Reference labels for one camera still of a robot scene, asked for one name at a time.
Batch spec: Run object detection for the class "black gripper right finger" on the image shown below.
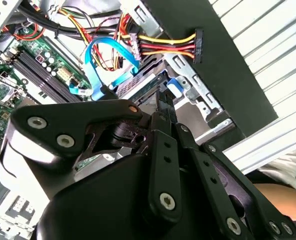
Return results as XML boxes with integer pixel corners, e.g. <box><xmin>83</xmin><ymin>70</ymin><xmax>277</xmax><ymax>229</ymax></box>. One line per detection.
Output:
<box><xmin>167</xmin><ymin>98</ymin><xmax>296</xmax><ymax>240</ymax></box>

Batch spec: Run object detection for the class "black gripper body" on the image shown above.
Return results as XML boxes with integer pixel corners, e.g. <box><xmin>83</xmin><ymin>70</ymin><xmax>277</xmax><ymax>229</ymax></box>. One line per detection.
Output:
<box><xmin>36</xmin><ymin>119</ymin><xmax>215</xmax><ymax>240</ymax></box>

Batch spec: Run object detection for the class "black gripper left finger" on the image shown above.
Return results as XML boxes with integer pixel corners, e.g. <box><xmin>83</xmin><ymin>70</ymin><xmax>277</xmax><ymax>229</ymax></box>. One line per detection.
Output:
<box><xmin>0</xmin><ymin>91</ymin><xmax>183</xmax><ymax>222</ymax></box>

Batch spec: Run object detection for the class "hard disk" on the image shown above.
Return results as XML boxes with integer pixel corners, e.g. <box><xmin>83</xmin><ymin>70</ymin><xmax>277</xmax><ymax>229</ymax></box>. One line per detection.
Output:
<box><xmin>115</xmin><ymin>57</ymin><xmax>186</xmax><ymax>107</ymax></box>

